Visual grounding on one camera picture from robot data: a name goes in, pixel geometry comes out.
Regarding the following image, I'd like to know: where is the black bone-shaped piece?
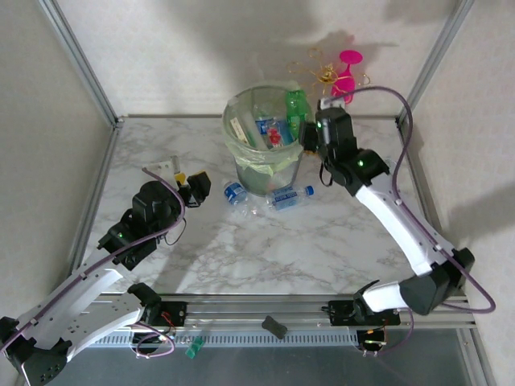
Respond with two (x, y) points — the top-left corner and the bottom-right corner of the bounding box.
(261, 315), (289, 339)

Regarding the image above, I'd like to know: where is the wide aluminium mounting rail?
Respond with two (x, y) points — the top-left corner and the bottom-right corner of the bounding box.
(60, 292), (480, 331)

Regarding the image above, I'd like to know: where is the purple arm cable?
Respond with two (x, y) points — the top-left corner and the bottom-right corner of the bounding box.
(0, 167), (188, 359)
(333, 84), (496, 359)

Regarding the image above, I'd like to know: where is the teal red label bottle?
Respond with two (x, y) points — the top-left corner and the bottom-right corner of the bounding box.
(263, 126), (297, 150)

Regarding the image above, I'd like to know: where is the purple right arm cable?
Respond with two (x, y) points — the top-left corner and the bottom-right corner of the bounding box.
(333, 84), (496, 359)

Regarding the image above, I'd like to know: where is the pink plastic wine glass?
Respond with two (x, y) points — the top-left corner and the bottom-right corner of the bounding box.
(330, 48), (365, 105)

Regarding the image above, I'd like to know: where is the aluminium frame post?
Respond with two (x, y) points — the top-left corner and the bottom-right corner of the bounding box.
(396, 0), (476, 125)
(456, 327), (498, 386)
(38, 0), (126, 125)

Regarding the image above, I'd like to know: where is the aluminium frame rail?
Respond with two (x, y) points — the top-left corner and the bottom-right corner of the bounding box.
(68, 118), (126, 274)
(396, 118), (470, 298)
(120, 113), (400, 121)

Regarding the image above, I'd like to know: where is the grey metal panel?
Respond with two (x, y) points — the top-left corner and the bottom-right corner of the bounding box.
(47, 345), (474, 386)

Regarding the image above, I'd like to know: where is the mesh bin with green bag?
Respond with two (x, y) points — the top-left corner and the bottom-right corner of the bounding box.
(222, 80), (306, 176)

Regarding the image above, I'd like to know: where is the metal mesh waste bin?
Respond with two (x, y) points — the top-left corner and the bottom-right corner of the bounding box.
(222, 80), (306, 198)

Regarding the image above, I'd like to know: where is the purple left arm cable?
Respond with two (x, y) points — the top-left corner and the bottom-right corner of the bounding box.
(0, 167), (188, 359)

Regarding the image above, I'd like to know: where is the grey slotted cable duct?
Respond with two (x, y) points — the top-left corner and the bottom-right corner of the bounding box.
(90, 329), (361, 347)

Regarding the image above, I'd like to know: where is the clear water bottle blue cap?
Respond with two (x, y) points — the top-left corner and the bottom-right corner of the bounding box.
(265, 184), (315, 212)

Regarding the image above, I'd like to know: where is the green plastic bottle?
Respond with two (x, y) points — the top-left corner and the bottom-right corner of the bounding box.
(284, 88), (311, 140)

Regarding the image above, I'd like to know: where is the small green circuit board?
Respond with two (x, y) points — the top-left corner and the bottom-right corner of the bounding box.
(184, 336), (204, 358)

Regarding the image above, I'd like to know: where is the blue label water bottle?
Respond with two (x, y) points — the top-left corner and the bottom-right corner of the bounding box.
(222, 179), (261, 218)
(253, 113), (282, 132)

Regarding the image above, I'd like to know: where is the clear bottle white green label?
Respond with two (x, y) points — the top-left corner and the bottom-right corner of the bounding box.
(228, 111), (262, 149)

